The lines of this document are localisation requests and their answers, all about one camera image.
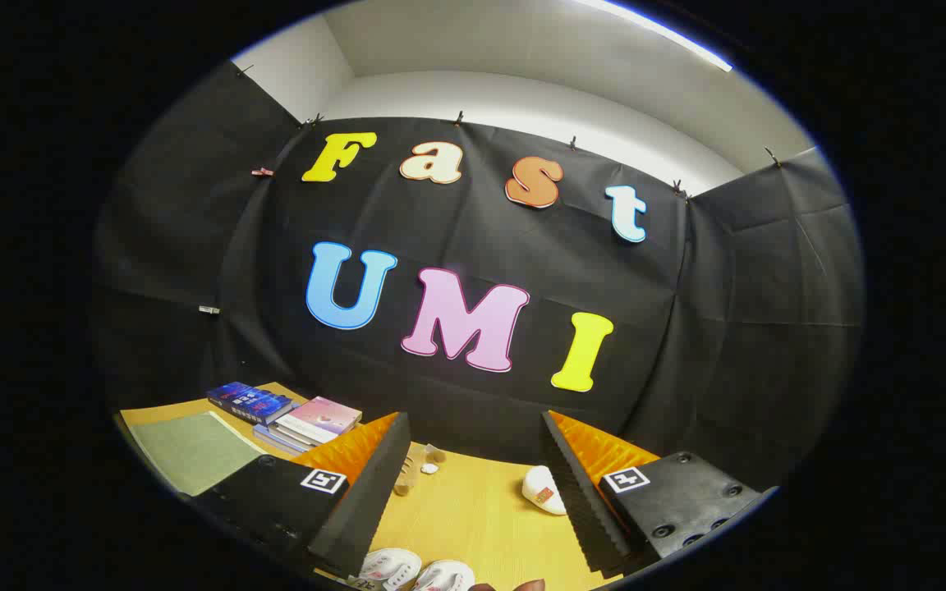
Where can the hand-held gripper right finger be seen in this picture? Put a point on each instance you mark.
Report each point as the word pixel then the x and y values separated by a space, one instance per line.
pixel 584 509

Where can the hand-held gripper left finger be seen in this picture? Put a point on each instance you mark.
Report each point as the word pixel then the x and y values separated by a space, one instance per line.
pixel 362 509

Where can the white canvas shoe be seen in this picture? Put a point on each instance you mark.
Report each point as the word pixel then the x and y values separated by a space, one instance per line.
pixel 444 577
pixel 389 568

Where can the pale green storage box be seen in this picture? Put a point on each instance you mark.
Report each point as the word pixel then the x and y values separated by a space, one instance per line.
pixel 190 451

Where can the white plush toy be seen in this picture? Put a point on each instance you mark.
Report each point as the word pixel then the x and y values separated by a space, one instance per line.
pixel 543 491

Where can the brown plush toy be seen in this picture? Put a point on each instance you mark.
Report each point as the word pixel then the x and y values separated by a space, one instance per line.
pixel 414 472

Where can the pink cover book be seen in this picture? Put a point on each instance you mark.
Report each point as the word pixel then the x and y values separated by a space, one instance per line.
pixel 321 417

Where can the grey spine book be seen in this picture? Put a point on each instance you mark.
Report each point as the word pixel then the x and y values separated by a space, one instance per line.
pixel 291 437

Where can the pale blue book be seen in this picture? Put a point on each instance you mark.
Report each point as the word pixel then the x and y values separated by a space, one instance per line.
pixel 272 439

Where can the blue starry book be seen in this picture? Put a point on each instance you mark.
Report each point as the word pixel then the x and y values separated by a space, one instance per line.
pixel 250 400

